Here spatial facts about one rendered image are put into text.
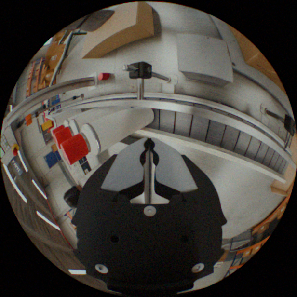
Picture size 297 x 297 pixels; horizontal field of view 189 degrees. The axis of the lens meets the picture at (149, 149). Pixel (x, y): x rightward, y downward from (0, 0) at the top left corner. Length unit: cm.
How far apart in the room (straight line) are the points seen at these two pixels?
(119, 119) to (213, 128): 18
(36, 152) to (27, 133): 159
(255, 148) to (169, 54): 32
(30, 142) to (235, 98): 838
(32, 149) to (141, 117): 823
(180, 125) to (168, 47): 23
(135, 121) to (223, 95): 22
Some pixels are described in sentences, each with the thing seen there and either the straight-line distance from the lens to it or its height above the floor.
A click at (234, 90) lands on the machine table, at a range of 28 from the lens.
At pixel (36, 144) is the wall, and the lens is 819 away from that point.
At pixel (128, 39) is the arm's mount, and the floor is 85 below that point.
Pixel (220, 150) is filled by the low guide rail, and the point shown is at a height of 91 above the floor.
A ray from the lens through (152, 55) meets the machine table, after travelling 33.
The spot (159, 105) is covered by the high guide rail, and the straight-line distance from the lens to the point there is 15.
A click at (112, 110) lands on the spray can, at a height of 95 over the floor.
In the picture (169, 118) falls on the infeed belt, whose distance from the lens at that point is 24.
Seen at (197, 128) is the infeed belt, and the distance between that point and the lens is 23.
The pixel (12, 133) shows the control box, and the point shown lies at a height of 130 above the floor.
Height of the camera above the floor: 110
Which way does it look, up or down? 47 degrees down
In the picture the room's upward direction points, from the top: 133 degrees counter-clockwise
